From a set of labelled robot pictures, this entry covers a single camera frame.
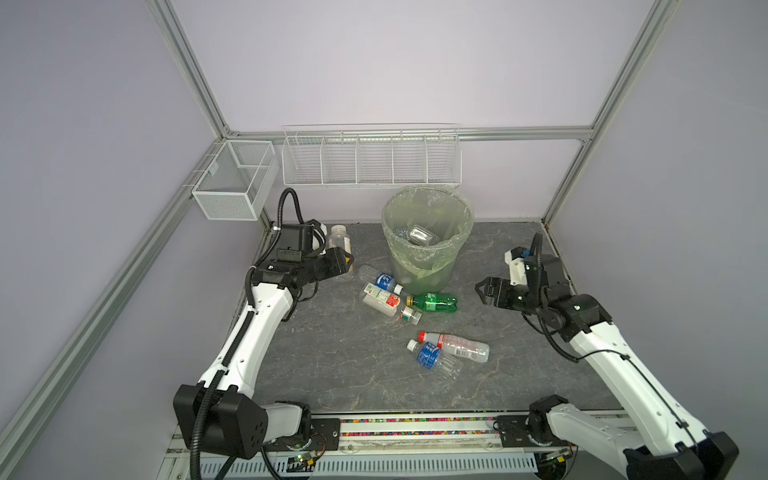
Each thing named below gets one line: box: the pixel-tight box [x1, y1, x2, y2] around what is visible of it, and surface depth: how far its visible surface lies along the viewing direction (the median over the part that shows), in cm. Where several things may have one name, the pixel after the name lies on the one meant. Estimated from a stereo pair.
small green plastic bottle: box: [406, 292, 458, 312], surface depth 95 cm
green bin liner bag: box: [382, 186, 475, 275], surface depth 93 cm
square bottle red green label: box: [362, 283, 401, 317], surface depth 95 cm
